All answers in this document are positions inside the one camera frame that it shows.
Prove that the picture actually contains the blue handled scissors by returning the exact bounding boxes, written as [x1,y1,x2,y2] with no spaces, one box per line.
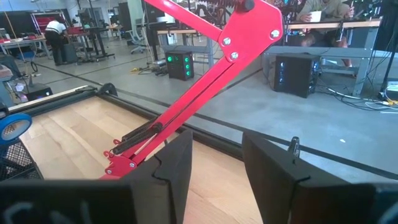
[0,113,33,146]

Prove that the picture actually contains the black mesh desk organizer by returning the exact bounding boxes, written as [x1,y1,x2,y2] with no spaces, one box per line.
[0,136,44,182]

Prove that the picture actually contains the black box device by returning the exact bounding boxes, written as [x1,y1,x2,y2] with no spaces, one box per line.
[24,82,54,102]

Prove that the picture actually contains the black vertical post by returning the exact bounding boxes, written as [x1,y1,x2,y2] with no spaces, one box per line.
[373,0,398,100]

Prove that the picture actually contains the red shelf cart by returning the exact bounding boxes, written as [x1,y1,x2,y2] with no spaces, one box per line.
[30,12,71,35]

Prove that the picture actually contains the black computer green lights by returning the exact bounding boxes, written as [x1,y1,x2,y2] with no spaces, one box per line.
[165,50,195,82]

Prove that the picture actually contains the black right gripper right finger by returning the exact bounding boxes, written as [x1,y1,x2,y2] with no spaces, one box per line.
[241,131,376,224]

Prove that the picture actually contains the person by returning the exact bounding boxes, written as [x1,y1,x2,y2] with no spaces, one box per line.
[44,18,68,67]
[295,0,356,68]

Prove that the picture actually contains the wooden table gray legs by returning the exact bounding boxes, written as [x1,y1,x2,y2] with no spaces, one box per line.
[262,17,384,97]

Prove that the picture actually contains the white power strip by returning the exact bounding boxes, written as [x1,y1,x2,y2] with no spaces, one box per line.
[384,80,398,105]

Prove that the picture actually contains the red desk lamp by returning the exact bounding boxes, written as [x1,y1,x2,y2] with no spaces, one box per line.
[99,0,284,181]

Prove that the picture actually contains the black computer tower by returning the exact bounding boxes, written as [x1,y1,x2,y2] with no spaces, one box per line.
[272,52,321,99]

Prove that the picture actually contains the black standing desk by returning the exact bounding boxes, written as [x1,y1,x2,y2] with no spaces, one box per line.
[74,26,116,62]

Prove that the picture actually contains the yellow floor cable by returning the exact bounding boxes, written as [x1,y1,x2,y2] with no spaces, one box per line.
[129,66,150,75]

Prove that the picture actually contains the white cup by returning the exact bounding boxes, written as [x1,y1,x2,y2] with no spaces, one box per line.
[308,10,323,23]

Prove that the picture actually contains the white office chair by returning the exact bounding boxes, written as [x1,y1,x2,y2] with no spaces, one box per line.
[126,24,147,55]

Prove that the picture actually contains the light wooden desk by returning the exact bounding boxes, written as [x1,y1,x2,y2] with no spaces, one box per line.
[0,36,51,60]

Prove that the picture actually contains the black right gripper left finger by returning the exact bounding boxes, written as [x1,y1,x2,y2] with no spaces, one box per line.
[130,129,193,224]

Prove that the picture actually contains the white floor cable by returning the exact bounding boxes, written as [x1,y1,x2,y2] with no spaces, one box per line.
[326,86,398,114]

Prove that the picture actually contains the gray legged work table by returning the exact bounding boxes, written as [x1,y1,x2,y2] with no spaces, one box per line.
[155,27,224,68]

